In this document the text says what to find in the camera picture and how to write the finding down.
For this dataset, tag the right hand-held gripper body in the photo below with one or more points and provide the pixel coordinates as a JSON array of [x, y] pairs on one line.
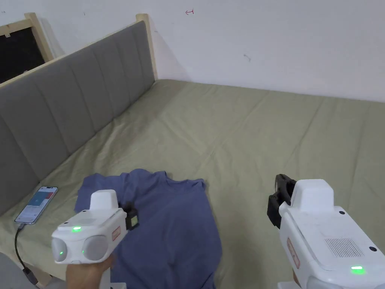
[[328, 240]]

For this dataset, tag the wooden-framed black board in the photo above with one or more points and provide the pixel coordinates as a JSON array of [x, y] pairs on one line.
[[21, 51]]

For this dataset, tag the person's left hand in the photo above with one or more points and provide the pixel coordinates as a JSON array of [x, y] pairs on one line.
[[87, 275]]

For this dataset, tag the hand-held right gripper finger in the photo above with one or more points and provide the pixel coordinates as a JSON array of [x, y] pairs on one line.
[[285, 185]]

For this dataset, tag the grey padded headboard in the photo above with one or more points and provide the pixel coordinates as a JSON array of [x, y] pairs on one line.
[[75, 99]]

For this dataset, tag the bed with pale green sheet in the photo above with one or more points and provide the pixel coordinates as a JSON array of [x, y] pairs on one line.
[[240, 135]]

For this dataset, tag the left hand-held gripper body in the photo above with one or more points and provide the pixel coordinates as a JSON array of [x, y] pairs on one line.
[[90, 231]]

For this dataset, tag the blue shirt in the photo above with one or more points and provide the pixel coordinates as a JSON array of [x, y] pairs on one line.
[[174, 228]]

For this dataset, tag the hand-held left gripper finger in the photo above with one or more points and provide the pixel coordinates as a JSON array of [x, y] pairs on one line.
[[133, 219]]

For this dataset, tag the smartphone with lit screen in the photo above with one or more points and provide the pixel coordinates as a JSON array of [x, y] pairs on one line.
[[36, 204]]

